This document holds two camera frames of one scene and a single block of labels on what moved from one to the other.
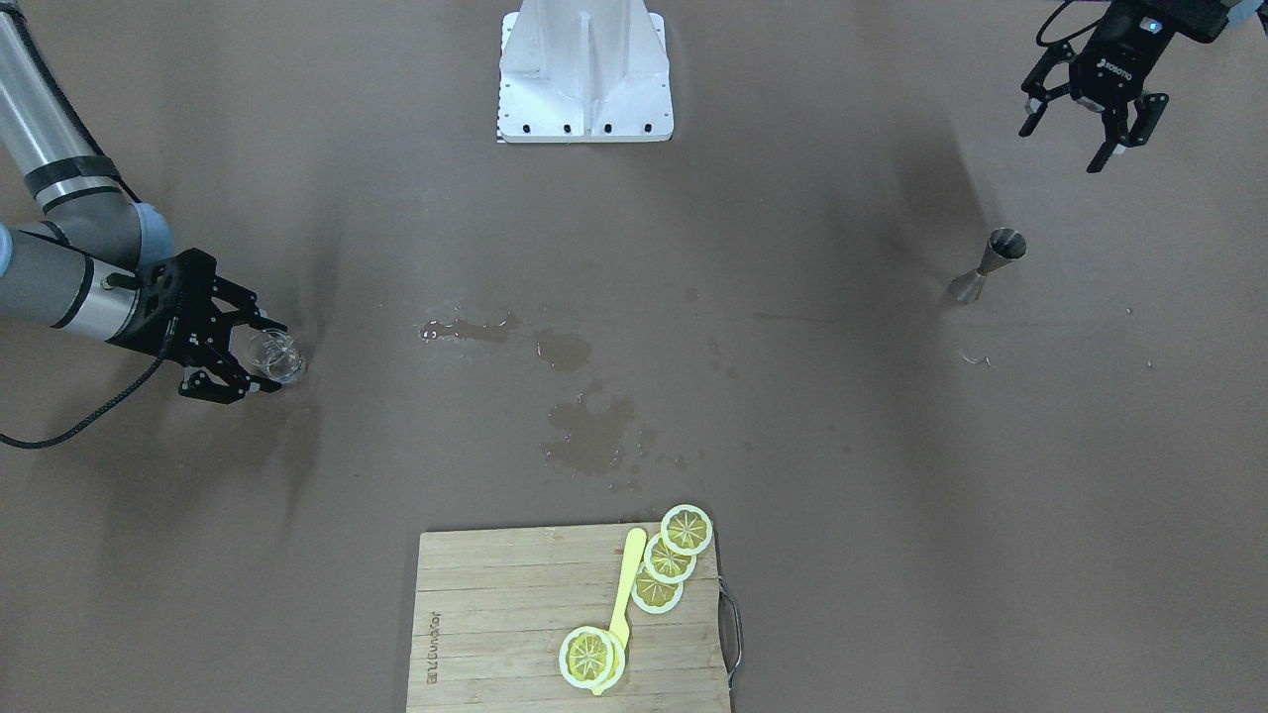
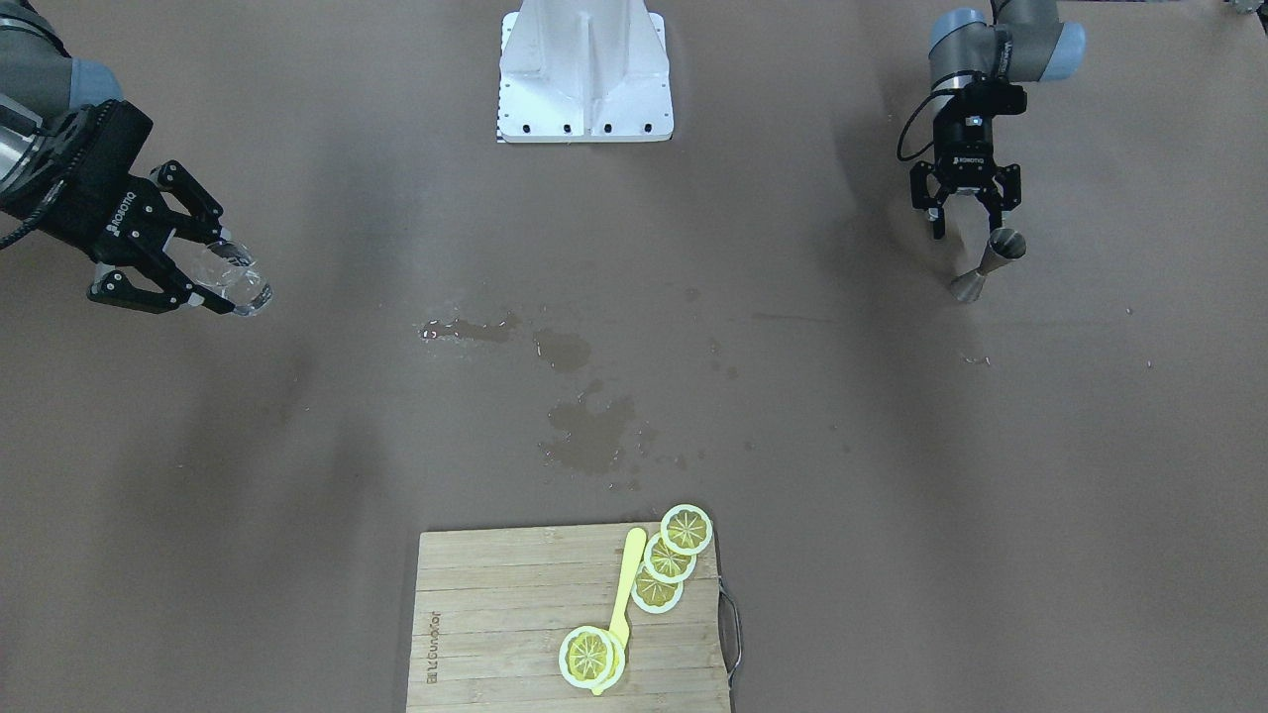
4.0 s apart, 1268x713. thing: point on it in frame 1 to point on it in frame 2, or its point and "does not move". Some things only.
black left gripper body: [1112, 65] to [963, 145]
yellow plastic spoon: [620, 624] does not move
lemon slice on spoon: [591, 658] does not move
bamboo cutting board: [492, 608] does not move
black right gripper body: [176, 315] to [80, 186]
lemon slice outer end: [686, 529] does not move
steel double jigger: [1004, 245] does not move
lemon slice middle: [665, 564] does not move
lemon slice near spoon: [653, 596] does not move
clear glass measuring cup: [270, 354] to [225, 270]
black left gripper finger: [1034, 84] to [929, 192]
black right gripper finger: [232, 298] to [172, 175]
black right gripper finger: [201, 385] to [116, 287]
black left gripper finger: [1119, 136] to [1003, 195]
